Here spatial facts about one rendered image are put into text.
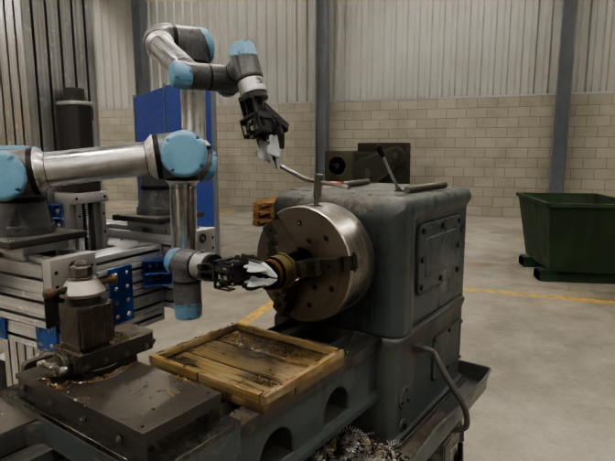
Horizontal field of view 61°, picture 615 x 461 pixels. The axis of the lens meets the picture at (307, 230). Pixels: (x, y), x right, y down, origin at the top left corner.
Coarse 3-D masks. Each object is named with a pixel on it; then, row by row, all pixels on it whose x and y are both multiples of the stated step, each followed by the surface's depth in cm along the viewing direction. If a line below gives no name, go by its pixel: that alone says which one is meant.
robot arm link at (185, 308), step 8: (200, 280) 142; (176, 288) 139; (184, 288) 138; (192, 288) 139; (200, 288) 142; (176, 296) 140; (184, 296) 139; (192, 296) 139; (200, 296) 142; (176, 304) 140; (184, 304) 139; (192, 304) 140; (200, 304) 142; (176, 312) 141; (184, 312) 140; (192, 312) 140; (200, 312) 143
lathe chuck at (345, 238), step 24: (288, 216) 139; (312, 216) 135; (336, 216) 136; (264, 240) 145; (312, 240) 136; (336, 240) 132; (360, 240) 136; (360, 264) 133; (312, 288) 138; (336, 288) 133; (360, 288) 137; (312, 312) 139; (336, 312) 135
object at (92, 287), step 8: (88, 280) 95; (96, 280) 96; (72, 288) 93; (80, 288) 94; (88, 288) 94; (96, 288) 95; (104, 288) 98; (64, 296) 93; (72, 296) 93; (80, 296) 93; (88, 296) 94; (96, 296) 95
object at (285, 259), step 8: (272, 256) 130; (280, 256) 130; (288, 256) 130; (272, 264) 126; (280, 264) 128; (288, 264) 129; (280, 272) 126; (288, 272) 128; (296, 272) 130; (280, 280) 126; (288, 280) 129; (264, 288) 128; (272, 288) 127; (280, 288) 129
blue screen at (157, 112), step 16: (144, 96) 884; (160, 96) 797; (176, 96) 730; (208, 96) 621; (144, 112) 893; (160, 112) 804; (176, 112) 735; (208, 112) 625; (144, 128) 902; (160, 128) 812; (176, 128) 742; (208, 128) 630; (208, 192) 648; (208, 208) 652; (208, 224) 657
